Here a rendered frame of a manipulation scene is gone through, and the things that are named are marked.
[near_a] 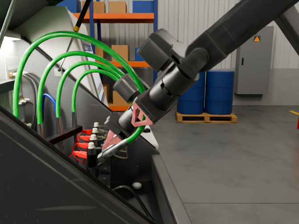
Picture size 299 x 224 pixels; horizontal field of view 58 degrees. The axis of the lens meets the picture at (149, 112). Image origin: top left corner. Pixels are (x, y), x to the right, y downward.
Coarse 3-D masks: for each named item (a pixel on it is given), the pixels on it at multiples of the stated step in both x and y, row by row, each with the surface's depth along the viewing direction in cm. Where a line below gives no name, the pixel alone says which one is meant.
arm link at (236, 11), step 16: (256, 0) 40; (272, 0) 39; (288, 0) 38; (224, 16) 43; (240, 16) 42; (256, 16) 41; (272, 16) 40; (208, 32) 44; (224, 32) 43; (240, 32) 42; (256, 32) 43; (192, 48) 46; (208, 48) 45; (224, 48) 44; (208, 64) 47
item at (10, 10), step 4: (12, 0) 39; (16, 0) 39; (12, 4) 39; (8, 8) 39; (12, 8) 39; (8, 12) 39; (12, 12) 40; (8, 16) 39; (4, 20) 40; (8, 20) 40; (4, 24) 40; (8, 24) 40; (4, 28) 40; (0, 32) 40; (4, 32) 40; (0, 36) 40; (4, 36) 40; (0, 40) 40; (0, 44) 40
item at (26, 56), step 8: (56, 32) 65; (64, 32) 64; (72, 32) 63; (40, 40) 66; (88, 40) 63; (96, 40) 62; (32, 48) 67; (104, 48) 62; (24, 56) 68; (112, 56) 62; (120, 56) 62; (24, 64) 69; (128, 64) 62; (16, 72) 70; (128, 72) 62; (16, 80) 70; (136, 80) 61; (16, 88) 71; (144, 88) 62; (16, 96) 72; (16, 104) 72; (16, 112) 73; (144, 128) 64; (136, 136) 64
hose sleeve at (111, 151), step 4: (124, 140) 66; (116, 144) 67; (120, 144) 66; (124, 144) 65; (128, 144) 66; (112, 148) 67; (116, 148) 66; (120, 148) 66; (104, 152) 68; (108, 152) 67; (112, 152) 67; (116, 152) 67; (104, 156) 68; (108, 156) 68
